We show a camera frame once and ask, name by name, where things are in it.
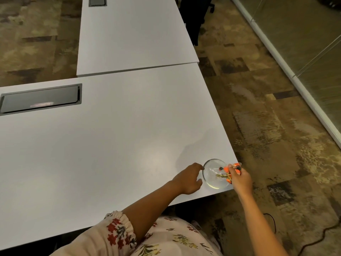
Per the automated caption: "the floral white dress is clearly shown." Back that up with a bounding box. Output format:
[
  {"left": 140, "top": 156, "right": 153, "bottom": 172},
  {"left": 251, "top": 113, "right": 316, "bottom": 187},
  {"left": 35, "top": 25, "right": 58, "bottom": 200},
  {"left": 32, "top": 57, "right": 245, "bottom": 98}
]
[{"left": 50, "top": 210, "right": 223, "bottom": 256}]

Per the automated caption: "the person's left hand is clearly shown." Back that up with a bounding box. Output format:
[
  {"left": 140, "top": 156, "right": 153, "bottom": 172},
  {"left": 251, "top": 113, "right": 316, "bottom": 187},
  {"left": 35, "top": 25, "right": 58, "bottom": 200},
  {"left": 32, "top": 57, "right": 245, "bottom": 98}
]
[{"left": 171, "top": 162, "right": 205, "bottom": 195}]

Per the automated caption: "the large grey desk cable hatch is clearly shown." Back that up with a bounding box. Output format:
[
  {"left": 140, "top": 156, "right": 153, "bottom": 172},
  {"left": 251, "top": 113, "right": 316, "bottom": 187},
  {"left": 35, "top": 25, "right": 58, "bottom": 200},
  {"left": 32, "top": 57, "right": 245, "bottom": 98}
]
[{"left": 0, "top": 83, "right": 82, "bottom": 116}]

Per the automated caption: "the black floor cable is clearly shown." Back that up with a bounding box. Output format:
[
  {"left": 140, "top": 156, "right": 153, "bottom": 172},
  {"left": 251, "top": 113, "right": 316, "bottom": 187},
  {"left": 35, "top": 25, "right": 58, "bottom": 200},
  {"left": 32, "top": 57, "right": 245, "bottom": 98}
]
[
  {"left": 263, "top": 213, "right": 277, "bottom": 234},
  {"left": 298, "top": 219, "right": 341, "bottom": 255}
]

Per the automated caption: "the person's right hand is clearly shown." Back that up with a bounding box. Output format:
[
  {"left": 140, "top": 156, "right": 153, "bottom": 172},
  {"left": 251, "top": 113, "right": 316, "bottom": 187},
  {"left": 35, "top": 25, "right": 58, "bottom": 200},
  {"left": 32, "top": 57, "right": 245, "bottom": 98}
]
[{"left": 228, "top": 166, "right": 254, "bottom": 196}]

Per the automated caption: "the black office chair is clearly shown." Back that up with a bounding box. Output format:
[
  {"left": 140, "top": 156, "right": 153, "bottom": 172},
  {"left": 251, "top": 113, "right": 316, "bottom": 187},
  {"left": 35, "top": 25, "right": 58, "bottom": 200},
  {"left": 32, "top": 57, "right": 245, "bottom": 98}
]
[{"left": 176, "top": 0, "right": 215, "bottom": 46}]

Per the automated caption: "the person's right forearm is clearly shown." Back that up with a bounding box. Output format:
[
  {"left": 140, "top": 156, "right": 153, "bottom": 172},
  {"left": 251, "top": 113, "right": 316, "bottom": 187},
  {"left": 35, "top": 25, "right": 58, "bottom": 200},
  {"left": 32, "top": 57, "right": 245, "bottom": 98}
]
[{"left": 237, "top": 191, "right": 289, "bottom": 256}]

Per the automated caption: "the person's left forearm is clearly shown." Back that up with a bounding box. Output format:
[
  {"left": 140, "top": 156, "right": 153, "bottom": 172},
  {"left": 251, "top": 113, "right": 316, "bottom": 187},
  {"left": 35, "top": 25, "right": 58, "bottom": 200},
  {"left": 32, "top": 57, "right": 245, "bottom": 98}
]
[{"left": 121, "top": 180, "right": 184, "bottom": 239}]

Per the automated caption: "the clear glass bowl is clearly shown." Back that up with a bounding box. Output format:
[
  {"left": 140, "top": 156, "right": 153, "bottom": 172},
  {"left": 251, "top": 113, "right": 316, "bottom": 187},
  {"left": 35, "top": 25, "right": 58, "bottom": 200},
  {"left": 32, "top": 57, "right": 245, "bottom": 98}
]
[{"left": 202, "top": 159, "right": 233, "bottom": 190}]

